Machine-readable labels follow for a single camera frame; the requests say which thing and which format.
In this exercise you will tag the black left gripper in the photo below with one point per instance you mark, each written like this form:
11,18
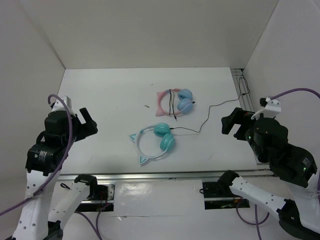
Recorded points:
86,129

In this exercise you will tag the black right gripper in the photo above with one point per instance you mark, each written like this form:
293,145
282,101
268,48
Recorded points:
240,115

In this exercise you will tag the teal cat-ear headphones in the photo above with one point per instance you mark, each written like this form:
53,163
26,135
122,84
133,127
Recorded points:
153,142

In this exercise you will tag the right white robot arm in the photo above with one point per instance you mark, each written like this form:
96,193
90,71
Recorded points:
294,166

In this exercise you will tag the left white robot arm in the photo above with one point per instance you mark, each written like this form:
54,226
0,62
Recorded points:
38,221

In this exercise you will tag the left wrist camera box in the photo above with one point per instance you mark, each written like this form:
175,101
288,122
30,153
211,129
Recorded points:
60,103

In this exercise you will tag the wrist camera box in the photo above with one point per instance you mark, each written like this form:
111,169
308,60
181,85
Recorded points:
60,103
270,108

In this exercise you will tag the aluminium side rail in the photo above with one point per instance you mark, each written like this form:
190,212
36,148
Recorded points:
242,88

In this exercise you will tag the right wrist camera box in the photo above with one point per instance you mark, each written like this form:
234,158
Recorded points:
270,108

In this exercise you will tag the aluminium front rail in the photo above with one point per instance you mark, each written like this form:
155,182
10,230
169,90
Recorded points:
181,175

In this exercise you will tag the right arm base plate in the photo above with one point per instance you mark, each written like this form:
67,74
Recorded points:
217,197

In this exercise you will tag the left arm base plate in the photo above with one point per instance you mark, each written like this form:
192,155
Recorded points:
102,199

